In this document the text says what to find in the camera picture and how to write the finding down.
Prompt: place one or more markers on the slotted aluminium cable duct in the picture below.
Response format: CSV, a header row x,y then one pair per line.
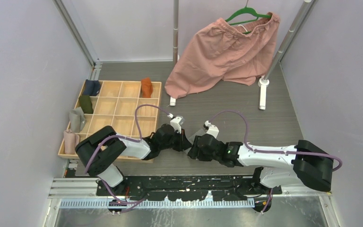
x,y
101,203

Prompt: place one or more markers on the right metal rack pole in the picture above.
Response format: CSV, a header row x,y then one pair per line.
x,y
263,82

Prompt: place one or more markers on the orange white underwear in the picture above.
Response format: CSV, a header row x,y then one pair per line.
x,y
146,88

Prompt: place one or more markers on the wooden compartment tray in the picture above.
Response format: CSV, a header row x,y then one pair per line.
x,y
120,105

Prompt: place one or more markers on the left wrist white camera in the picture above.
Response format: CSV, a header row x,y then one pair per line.
x,y
176,122

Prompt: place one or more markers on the grey rolled underwear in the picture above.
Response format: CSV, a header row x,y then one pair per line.
x,y
77,120

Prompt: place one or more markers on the grey underwear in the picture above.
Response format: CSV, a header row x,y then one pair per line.
x,y
191,139
77,120

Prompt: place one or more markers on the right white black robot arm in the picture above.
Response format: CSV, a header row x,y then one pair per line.
x,y
303,163

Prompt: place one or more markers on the dark green rolled underwear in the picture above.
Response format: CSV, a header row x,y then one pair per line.
x,y
86,104

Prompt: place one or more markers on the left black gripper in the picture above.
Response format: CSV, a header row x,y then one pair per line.
x,y
183,142

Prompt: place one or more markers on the wrist white camera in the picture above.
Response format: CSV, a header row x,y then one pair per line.
x,y
211,129
176,122

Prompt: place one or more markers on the navy rolled underwear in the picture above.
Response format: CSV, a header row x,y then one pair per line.
x,y
91,88

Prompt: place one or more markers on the pink rolled underwear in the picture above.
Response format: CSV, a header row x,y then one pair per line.
x,y
70,141

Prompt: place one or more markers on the left aluminium frame post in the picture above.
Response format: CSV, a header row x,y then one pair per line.
x,y
96,65

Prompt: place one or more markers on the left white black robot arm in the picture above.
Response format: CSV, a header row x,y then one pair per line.
x,y
99,151

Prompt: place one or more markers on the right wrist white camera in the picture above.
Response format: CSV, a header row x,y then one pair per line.
x,y
211,129

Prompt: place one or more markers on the pink shorts on hanger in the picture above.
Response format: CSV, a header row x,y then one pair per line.
x,y
221,51

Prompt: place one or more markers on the metal rack pole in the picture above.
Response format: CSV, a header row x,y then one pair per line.
x,y
263,82
175,30

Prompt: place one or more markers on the centre metal rack pole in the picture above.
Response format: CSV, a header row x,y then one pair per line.
x,y
175,30

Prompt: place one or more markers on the green clothes hanger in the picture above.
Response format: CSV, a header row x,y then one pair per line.
x,y
246,10

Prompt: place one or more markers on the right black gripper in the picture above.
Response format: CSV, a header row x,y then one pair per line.
x,y
196,152

